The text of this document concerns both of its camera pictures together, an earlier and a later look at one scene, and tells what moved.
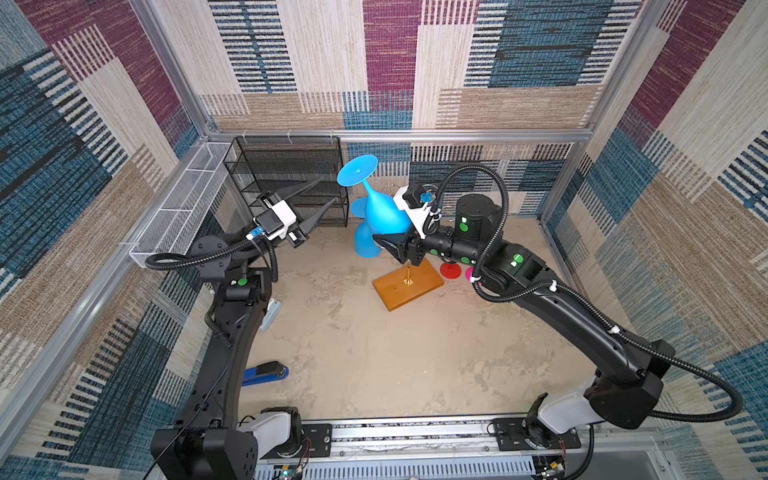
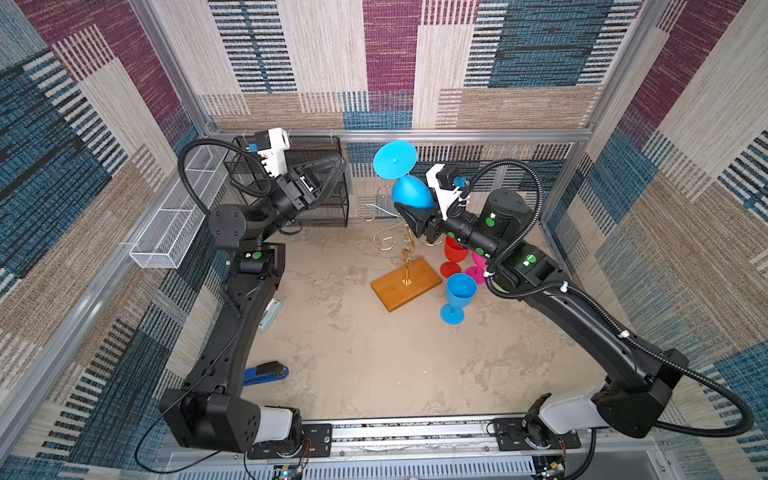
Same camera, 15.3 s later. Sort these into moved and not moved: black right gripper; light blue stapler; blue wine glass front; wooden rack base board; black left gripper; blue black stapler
Moved: black right gripper; blue wine glass front; black left gripper
Not moved: wooden rack base board; blue black stapler; light blue stapler
